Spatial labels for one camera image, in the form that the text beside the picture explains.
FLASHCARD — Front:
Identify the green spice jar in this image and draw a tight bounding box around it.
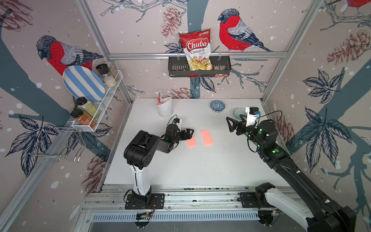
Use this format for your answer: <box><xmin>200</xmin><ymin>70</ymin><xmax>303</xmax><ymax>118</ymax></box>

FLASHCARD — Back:
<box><xmin>75</xmin><ymin>97</ymin><xmax>100</xmax><ymax>119</ymax></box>

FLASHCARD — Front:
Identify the blue patterned ceramic bowl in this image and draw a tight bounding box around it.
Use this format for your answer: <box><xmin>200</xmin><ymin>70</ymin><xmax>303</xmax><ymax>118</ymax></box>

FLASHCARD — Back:
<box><xmin>210</xmin><ymin>100</ymin><xmax>226</xmax><ymax>113</ymax></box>

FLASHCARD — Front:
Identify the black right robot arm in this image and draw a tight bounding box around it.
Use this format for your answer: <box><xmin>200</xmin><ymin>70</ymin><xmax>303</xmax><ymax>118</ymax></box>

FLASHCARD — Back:
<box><xmin>226</xmin><ymin>117</ymin><xmax>357</xmax><ymax>232</ymax></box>

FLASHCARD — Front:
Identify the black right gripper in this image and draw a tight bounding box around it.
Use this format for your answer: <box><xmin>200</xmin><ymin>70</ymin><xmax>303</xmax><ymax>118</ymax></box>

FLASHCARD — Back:
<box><xmin>226</xmin><ymin>113</ymin><xmax>264</xmax><ymax>150</ymax></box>

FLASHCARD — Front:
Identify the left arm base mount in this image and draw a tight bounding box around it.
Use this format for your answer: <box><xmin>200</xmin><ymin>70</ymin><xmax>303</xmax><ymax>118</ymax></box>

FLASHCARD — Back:
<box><xmin>125</xmin><ymin>191</ymin><xmax>165</xmax><ymax>210</ymax></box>

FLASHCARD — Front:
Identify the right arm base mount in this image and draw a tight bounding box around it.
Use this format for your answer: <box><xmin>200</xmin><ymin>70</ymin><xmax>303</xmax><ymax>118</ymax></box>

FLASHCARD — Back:
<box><xmin>237</xmin><ymin>182</ymin><xmax>275</xmax><ymax>209</ymax></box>

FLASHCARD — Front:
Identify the black lid spice jar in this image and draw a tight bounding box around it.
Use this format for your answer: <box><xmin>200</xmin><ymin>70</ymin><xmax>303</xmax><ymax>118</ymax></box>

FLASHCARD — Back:
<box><xmin>96</xmin><ymin>63</ymin><xmax>117</xmax><ymax>87</ymax></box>

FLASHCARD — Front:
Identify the blue striped plate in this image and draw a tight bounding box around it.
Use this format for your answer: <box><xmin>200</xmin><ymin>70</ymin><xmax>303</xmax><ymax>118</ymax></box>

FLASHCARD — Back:
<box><xmin>62</xmin><ymin>65</ymin><xmax>105</xmax><ymax>102</ymax></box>

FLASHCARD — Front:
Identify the white utensil cup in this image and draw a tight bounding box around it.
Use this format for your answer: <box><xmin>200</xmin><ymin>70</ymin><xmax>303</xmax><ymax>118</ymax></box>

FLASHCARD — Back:
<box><xmin>157</xmin><ymin>97</ymin><xmax>173</xmax><ymax>118</ymax></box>

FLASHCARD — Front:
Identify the red Chuba chips bag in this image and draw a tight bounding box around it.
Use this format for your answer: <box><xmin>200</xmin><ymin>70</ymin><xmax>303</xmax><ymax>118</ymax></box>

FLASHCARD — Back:
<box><xmin>179</xmin><ymin>29</ymin><xmax>213</xmax><ymax>71</ymax></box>

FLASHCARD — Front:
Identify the white wire shelf rack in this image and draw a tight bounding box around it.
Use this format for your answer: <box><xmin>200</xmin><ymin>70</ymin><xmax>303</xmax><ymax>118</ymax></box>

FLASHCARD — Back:
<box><xmin>71</xmin><ymin>71</ymin><xmax>123</xmax><ymax>132</ymax></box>

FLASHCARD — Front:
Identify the orange spice jar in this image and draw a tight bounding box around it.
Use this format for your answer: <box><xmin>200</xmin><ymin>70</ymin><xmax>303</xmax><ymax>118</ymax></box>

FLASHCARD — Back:
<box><xmin>71</xmin><ymin>108</ymin><xmax>97</xmax><ymax>129</ymax></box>

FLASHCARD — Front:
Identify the pink square paper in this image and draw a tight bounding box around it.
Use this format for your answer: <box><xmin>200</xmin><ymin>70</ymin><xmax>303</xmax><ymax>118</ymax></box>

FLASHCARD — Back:
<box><xmin>201</xmin><ymin>130</ymin><xmax>214</xmax><ymax>146</ymax></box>
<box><xmin>186</xmin><ymin>137</ymin><xmax>198</xmax><ymax>148</ymax></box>

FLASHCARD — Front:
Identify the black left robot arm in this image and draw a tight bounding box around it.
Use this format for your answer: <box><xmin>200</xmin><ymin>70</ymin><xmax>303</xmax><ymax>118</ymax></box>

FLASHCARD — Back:
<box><xmin>123</xmin><ymin>124</ymin><xmax>194</xmax><ymax>203</ymax></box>

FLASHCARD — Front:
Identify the red handled utensil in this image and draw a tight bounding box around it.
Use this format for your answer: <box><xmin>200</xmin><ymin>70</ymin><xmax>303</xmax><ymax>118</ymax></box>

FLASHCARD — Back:
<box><xmin>157</xmin><ymin>91</ymin><xmax>162</xmax><ymax>104</ymax></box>

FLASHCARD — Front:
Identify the teal striped ceramic bowl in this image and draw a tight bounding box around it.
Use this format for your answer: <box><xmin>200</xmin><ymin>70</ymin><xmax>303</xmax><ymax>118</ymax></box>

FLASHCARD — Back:
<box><xmin>233</xmin><ymin>108</ymin><xmax>247</xmax><ymax>120</ymax></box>

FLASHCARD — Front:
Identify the black wire basket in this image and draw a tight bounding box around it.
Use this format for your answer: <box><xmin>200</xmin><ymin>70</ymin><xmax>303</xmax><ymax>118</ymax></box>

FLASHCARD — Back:
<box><xmin>168</xmin><ymin>56</ymin><xmax>231</xmax><ymax>77</ymax></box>

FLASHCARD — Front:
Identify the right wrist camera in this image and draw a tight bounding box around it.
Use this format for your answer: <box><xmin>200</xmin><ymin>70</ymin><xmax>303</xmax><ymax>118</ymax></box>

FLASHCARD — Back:
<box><xmin>245</xmin><ymin>106</ymin><xmax>260</xmax><ymax>127</ymax></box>

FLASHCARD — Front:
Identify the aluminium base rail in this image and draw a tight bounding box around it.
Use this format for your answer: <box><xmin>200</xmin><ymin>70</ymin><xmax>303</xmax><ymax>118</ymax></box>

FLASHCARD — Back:
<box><xmin>82</xmin><ymin>185</ymin><xmax>255</xmax><ymax>212</ymax></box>

